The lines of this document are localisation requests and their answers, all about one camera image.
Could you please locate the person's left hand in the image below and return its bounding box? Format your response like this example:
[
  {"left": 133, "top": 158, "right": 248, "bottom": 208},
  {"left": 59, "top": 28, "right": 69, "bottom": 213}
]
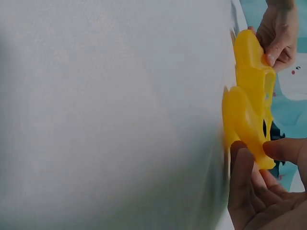
[{"left": 248, "top": 0, "right": 299, "bottom": 71}]

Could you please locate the person's right hand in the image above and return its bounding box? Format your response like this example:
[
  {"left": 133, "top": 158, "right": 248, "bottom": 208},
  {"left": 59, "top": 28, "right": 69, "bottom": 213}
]
[{"left": 227, "top": 137, "right": 307, "bottom": 230}]

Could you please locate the yellow silicone phone case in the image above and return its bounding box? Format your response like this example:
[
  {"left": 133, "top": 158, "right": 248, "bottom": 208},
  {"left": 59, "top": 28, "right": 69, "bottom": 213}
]
[{"left": 222, "top": 28, "right": 277, "bottom": 171}]

